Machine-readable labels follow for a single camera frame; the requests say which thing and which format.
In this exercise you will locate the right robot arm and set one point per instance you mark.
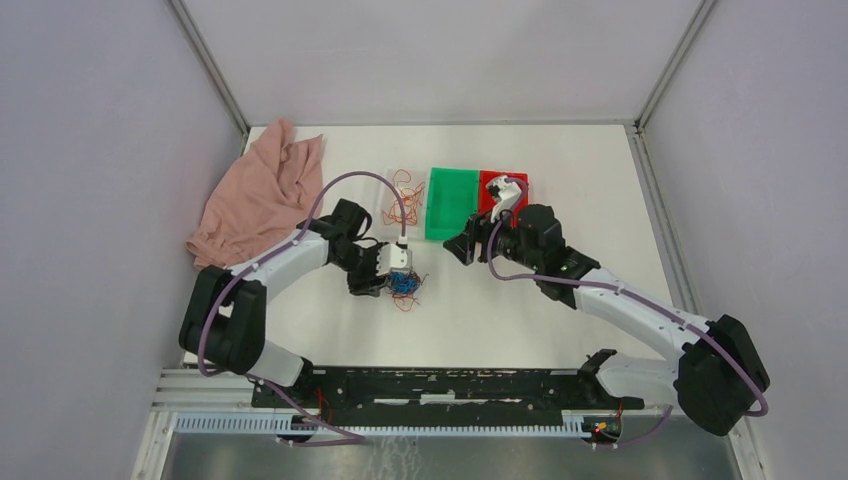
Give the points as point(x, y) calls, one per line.
point(710, 369)

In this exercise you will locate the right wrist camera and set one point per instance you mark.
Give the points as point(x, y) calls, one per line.
point(507, 192)

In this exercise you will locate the pink cloth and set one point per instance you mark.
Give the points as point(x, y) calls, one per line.
point(260, 199)

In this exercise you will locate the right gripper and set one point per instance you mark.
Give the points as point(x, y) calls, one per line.
point(463, 246)

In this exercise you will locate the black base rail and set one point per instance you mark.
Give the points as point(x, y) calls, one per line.
point(417, 397)

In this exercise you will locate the green plastic bin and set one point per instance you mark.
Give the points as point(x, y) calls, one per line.
point(452, 199)

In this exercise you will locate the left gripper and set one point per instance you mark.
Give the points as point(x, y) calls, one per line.
point(371, 283)

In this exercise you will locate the clear plastic bin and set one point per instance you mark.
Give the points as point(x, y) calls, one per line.
point(412, 185)

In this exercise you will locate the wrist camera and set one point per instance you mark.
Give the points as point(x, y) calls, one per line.
point(399, 258)
point(507, 192)

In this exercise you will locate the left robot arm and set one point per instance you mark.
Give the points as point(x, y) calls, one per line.
point(225, 321)

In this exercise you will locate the red plastic bin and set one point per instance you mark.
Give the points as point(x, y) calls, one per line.
point(486, 203)

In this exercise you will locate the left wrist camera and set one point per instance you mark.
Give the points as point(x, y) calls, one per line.
point(399, 258)

